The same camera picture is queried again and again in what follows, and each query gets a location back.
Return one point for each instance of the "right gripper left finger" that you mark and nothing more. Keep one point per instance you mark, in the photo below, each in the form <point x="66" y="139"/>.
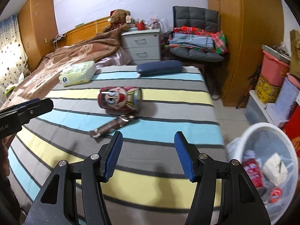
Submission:
<point x="56" y="200"/>

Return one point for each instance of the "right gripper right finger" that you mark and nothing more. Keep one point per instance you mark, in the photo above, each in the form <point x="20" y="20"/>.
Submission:
<point x="240" y="200"/>

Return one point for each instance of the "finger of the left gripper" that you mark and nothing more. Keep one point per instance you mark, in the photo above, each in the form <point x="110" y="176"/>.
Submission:
<point x="22" y="113"/>

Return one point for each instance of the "brown coffee sachet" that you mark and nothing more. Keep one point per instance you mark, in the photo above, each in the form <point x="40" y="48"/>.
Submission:
<point x="111" y="126"/>

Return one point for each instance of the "red cartoon drink can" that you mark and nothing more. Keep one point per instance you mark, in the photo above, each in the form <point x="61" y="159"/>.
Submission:
<point x="120" y="98"/>

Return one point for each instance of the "white trash basket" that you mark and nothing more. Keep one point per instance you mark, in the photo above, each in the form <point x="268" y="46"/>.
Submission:
<point x="260" y="141"/>

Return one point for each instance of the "small red round lid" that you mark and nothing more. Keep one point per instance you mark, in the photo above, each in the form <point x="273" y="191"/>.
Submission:
<point x="275" y="195"/>

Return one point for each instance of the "red milk can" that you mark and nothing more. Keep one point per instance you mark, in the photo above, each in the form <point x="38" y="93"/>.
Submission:
<point x="253" y="170"/>

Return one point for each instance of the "white crumpled paper pack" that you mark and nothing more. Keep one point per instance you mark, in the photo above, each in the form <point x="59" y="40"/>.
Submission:
<point x="275" y="170"/>

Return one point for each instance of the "spotted curtain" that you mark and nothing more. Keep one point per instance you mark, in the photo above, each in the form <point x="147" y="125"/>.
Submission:
<point x="13" y="58"/>

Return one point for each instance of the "green tissue pack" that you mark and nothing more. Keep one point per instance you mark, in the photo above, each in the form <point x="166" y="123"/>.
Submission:
<point x="78" y="73"/>

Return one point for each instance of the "brown blanket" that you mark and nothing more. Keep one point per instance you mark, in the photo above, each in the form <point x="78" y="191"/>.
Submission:
<point x="39" y="83"/>

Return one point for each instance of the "wooden headboard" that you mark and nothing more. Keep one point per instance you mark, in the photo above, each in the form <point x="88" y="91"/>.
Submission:
<point x="83" y="32"/>

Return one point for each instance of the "wooden side cabinet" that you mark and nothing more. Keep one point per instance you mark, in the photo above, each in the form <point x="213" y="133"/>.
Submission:
<point x="38" y="29"/>

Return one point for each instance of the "clear storage box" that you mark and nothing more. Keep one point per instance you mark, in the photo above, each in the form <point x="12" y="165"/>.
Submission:
<point x="256" y="112"/>

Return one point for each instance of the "red gift box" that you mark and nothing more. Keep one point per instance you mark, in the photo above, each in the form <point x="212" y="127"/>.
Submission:
<point x="292" y="129"/>

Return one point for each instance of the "yellow patterned box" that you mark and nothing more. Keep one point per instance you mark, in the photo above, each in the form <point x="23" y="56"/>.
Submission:
<point x="266" y="92"/>

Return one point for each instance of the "lavender cylindrical bin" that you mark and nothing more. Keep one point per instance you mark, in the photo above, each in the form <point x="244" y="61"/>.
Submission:
<point x="287" y="96"/>

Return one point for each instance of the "navy glasses case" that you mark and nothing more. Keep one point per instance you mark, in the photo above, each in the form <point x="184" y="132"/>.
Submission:
<point x="159" y="68"/>

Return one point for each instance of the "pink plastic bucket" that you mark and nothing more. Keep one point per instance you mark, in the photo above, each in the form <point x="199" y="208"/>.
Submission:
<point x="273" y="70"/>

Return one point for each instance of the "brown teddy bear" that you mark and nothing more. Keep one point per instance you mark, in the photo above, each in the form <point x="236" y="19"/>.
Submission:
<point x="119" y="19"/>

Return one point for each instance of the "grey drawer nightstand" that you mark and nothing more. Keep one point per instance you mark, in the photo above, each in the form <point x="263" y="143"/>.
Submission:
<point x="142" y="46"/>

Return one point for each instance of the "red jar on nightstand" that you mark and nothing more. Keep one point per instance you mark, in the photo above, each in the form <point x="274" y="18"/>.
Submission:
<point x="140" y="25"/>

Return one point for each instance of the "folded colourful bedding stack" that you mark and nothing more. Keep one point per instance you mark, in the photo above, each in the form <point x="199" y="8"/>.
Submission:
<point x="199" y="39"/>

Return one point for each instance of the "gold paper bag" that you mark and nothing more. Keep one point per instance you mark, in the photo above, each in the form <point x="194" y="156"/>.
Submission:
<point x="295" y="53"/>

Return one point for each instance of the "wooden wardrobe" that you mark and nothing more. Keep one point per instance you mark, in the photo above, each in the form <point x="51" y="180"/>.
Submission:
<point x="247" y="25"/>

